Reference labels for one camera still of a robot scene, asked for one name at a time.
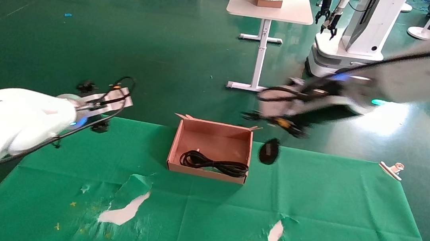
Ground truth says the torn green table cloth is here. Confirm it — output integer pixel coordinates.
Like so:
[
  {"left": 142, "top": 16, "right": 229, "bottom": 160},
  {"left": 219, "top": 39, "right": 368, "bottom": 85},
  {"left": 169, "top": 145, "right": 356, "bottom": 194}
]
[{"left": 0, "top": 104, "right": 430, "bottom": 241}]

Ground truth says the silver metal table clip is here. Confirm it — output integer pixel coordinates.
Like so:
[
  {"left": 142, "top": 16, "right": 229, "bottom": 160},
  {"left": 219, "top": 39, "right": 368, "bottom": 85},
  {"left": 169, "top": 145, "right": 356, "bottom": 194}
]
[{"left": 378, "top": 160, "right": 405, "bottom": 182}]

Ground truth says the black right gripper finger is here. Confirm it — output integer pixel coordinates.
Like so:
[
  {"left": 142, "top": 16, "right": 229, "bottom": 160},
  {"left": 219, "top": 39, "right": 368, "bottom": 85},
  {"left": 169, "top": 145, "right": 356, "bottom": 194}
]
[
  {"left": 267, "top": 117, "right": 311, "bottom": 141},
  {"left": 240, "top": 110, "right": 267, "bottom": 123}
]

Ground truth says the black power cord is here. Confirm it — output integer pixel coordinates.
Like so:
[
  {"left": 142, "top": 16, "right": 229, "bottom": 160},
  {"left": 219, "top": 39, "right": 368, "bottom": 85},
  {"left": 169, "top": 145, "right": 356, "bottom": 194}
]
[{"left": 178, "top": 149, "right": 251, "bottom": 179}]

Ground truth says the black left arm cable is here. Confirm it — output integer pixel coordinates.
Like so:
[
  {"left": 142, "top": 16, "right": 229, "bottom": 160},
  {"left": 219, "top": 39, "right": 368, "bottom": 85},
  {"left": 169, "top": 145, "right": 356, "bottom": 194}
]
[{"left": 0, "top": 62, "right": 138, "bottom": 187}]

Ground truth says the white idle wheeled robot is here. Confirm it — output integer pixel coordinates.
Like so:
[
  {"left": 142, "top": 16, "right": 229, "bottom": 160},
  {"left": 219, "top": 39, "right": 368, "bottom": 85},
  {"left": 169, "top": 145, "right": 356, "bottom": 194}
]
[{"left": 304, "top": 0, "right": 408, "bottom": 86}]

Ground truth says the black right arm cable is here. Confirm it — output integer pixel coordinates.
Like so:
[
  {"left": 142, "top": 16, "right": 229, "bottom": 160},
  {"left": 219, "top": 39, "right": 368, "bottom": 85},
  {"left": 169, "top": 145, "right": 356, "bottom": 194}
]
[{"left": 259, "top": 24, "right": 430, "bottom": 120}]

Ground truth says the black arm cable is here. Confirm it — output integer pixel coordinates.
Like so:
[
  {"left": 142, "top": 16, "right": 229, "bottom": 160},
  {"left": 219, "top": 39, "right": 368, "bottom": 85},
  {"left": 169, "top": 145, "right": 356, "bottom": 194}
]
[
  {"left": 259, "top": 24, "right": 430, "bottom": 120},
  {"left": 0, "top": 62, "right": 138, "bottom": 187}
]

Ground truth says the black computer mouse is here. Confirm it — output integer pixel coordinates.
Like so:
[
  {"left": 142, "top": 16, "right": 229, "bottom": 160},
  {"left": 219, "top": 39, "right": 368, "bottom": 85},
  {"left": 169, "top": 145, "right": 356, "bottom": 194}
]
[{"left": 258, "top": 137, "right": 281, "bottom": 167}]

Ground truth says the open brown cardboard box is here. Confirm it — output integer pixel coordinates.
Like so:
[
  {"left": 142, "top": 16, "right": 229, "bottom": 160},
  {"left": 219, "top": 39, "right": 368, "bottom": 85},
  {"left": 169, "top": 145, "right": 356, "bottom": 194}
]
[{"left": 165, "top": 112, "right": 264, "bottom": 187}]

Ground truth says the white height-adjustable table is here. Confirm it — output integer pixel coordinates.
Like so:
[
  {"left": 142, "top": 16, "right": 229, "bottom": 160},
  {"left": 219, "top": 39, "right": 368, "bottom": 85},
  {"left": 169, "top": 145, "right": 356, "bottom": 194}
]
[{"left": 218, "top": 0, "right": 316, "bottom": 98}]

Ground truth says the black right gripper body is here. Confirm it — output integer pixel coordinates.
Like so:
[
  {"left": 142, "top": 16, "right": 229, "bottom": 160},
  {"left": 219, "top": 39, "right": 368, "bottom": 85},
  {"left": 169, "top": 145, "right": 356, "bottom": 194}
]
[{"left": 256, "top": 73, "right": 364, "bottom": 130}]

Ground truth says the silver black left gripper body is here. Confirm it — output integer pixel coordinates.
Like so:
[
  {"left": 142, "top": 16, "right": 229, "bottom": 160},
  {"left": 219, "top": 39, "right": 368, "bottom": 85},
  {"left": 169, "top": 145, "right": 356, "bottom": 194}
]
[{"left": 74, "top": 82, "right": 136, "bottom": 126}]

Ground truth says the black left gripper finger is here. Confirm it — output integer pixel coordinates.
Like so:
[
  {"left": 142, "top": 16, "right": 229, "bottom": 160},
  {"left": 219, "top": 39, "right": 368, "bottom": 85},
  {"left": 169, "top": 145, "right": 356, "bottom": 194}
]
[
  {"left": 76, "top": 79, "right": 98, "bottom": 95},
  {"left": 91, "top": 118, "right": 111, "bottom": 134}
]

